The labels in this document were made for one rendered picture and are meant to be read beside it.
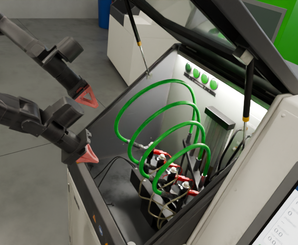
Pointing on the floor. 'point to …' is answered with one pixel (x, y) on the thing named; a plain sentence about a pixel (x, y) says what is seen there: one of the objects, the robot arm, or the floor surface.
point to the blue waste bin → (103, 13)
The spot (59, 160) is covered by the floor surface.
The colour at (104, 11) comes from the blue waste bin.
